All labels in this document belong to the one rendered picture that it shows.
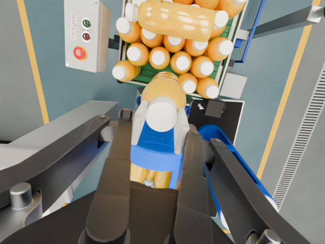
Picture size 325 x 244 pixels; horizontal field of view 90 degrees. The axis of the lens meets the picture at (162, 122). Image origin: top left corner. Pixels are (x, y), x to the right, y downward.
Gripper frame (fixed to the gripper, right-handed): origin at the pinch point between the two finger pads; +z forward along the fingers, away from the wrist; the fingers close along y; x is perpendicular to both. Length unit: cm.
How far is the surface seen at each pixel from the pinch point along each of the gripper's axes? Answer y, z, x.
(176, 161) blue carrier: 8.1, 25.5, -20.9
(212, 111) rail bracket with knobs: 21, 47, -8
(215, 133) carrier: 60, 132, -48
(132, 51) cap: -11.8, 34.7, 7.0
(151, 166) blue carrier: 1.1, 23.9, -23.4
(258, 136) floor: 113, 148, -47
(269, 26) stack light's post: 35, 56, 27
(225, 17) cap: 11.9, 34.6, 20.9
